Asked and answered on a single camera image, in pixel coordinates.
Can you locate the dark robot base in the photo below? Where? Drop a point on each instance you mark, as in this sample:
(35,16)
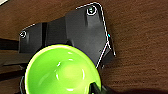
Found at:
(83,33)

